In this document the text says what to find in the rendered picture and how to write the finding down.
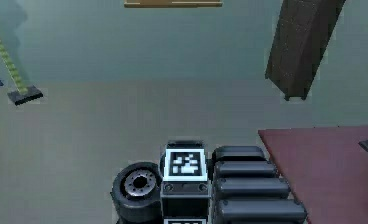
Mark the dark brown wooden cabinet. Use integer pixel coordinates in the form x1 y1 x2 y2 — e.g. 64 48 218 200
264 0 347 102

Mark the green floor lamp black base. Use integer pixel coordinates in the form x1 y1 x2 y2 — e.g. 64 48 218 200
0 23 44 107

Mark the dark red table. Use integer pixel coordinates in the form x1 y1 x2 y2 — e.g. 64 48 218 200
257 124 368 224

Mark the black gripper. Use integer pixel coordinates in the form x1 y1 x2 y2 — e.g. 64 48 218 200
110 161 164 224

